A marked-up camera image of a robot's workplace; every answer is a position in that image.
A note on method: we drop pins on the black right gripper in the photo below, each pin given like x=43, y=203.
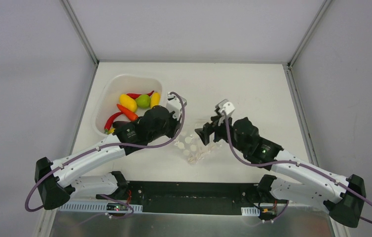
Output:
x=214, y=130

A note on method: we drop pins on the yellow toy pepper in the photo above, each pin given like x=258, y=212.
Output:
x=128, y=102

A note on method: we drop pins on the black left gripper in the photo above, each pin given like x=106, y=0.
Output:
x=174, y=125

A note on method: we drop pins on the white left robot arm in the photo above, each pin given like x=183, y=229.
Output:
x=58, y=181

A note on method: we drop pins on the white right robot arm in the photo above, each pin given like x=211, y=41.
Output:
x=339, y=196

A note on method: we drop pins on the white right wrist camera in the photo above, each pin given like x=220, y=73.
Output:
x=225, y=108

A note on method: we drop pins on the orange toy carrot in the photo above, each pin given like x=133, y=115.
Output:
x=129, y=114

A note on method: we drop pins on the clear polka dot zip bag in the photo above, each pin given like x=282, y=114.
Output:
x=190, y=146

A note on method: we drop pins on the long yellow toy squash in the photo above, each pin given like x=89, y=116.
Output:
x=154, y=99

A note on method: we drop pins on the red toy chili pepper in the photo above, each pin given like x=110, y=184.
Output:
x=110, y=121

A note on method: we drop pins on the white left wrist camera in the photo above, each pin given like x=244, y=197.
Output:
x=174, y=105

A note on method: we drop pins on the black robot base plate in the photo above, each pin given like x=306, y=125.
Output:
x=193, y=198

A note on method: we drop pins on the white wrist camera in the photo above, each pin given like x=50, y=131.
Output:
x=174, y=105
x=225, y=108

